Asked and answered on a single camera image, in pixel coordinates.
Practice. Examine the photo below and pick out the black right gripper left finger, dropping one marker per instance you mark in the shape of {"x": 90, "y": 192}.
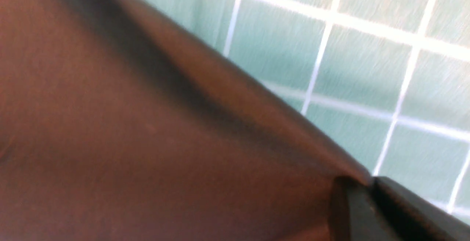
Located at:
{"x": 354, "y": 216}

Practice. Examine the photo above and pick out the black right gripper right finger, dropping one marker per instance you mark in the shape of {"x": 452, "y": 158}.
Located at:
{"x": 413, "y": 218}

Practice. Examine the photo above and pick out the dark gray long-sleeve top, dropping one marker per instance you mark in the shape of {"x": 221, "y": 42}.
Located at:
{"x": 118, "y": 125}

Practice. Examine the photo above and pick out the green checkered tablecloth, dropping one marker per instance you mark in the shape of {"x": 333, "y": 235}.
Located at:
{"x": 387, "y": 80}

